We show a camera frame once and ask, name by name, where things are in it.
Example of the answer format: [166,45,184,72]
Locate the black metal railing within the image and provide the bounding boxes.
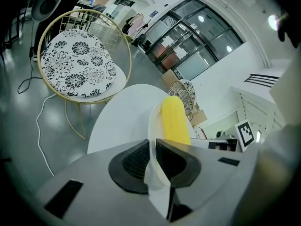
[244,73,280,88]

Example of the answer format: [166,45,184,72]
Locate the gold wire chair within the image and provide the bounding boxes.
[167,79,197,122]
[37,8,133,140]

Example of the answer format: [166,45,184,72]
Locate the closed cardboard box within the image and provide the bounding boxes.
[190,109,208,127]
[160,69,180,86]

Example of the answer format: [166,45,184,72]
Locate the yellow corn cob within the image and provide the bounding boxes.
[161,96,192,146]

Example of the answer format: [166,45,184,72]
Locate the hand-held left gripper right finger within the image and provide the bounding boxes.
[155,137,202,189]

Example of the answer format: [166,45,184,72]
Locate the white round plate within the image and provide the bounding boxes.
[143,102,196,222]

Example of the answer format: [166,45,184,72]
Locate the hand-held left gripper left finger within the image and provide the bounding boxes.
[108,139,151,195]

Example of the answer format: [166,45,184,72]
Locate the round white table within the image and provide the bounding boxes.
[87,83,197,155]

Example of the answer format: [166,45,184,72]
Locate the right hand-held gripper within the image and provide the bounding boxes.
[208,120,256,153]

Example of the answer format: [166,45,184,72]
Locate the clothes rack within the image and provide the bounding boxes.
[121,12,151,40]

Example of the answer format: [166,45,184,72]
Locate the white power cable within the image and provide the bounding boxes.
[36,93,57,177]

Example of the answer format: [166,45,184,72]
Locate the black power cable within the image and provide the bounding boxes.
[17,46,43,94]

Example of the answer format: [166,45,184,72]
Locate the black framed glass doors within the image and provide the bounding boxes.
[143,0,244,80]

